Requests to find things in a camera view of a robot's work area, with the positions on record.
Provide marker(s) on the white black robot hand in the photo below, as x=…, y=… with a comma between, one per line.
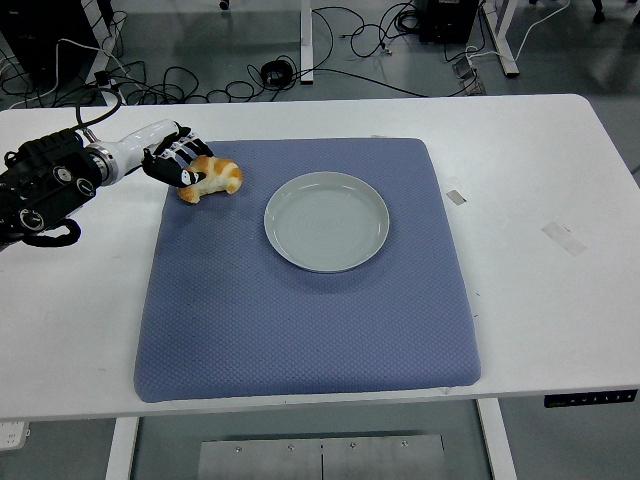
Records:
x=140, y=142

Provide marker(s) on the golden croissant bread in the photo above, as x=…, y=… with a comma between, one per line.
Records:
x=220, y=175

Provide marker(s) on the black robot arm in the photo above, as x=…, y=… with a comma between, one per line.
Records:
x=45, y=175

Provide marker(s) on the round grey plate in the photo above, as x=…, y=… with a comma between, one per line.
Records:
x=326, y=222

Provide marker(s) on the grey metal plate with screws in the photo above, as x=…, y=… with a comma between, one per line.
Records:
x=320, y=460

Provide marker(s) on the small black plug box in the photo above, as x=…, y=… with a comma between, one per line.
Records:
x=102, y=78

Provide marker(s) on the white background desk leg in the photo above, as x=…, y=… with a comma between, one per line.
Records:
x=306, y=45
x=102, y=35
x=504, y=42

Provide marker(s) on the black chair caster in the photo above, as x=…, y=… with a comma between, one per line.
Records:
x=598, y=14
x=224, y=4

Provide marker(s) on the blue quilted mat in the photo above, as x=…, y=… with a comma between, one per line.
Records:
x=300, y=325

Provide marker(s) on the white table leg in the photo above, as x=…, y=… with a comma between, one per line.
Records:
x=121, y=450
x=497, y=445

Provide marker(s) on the white power strip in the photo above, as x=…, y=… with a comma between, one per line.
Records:
x=12, y=436

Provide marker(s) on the small grey tape strip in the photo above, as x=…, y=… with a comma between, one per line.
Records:
x=456, y=197

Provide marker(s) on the black computer box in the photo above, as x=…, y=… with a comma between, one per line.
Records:
x=447, y=20

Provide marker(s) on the grey foot pedal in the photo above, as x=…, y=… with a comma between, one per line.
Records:
x=467, y=75

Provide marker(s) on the large grey tape strip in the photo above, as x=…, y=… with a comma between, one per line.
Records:
x=564, y=238

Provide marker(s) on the black table control panel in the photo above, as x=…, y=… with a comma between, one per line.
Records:
x=590, y=399

